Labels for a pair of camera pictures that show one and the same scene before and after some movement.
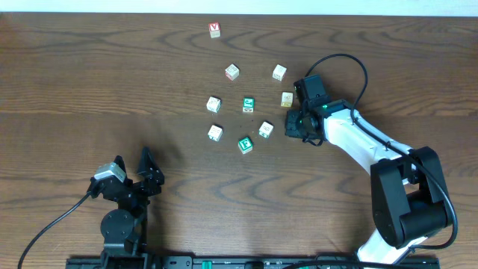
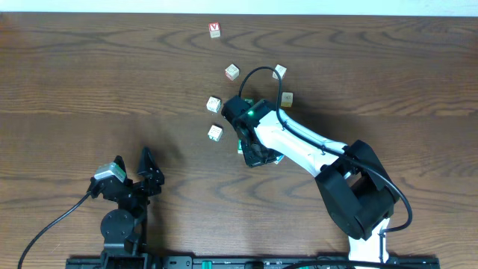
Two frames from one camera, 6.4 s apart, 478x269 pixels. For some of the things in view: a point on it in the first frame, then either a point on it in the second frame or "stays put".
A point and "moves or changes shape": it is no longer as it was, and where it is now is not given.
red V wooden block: [214, 30] stays put
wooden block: [214, 133] stays put
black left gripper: [149, 187] stays put
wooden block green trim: [265, 129] moves or changes shape
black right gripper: [290, 128] -> [253, 160]
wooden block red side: [232, 72] stays put
